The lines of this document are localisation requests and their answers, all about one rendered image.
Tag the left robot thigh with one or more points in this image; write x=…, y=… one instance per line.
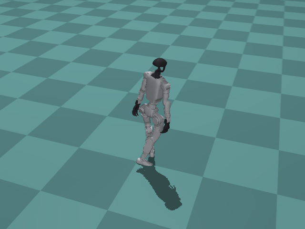
x=146, y=119

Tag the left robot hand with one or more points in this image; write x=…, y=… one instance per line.
x=135, y=109

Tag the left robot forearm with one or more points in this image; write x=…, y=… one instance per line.
x=140, y=96

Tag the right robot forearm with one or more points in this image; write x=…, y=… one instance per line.
x=167, y=111

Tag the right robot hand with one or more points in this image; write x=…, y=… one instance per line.
x=166, y=126

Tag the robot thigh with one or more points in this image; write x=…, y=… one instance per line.
x=146, y=119
x=158, y=121

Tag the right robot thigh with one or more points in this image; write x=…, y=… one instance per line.
x=158, y=121

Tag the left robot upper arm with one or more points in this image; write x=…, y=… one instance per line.
x=143, y=87

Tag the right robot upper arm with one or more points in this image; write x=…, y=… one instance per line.
x=165, y=86

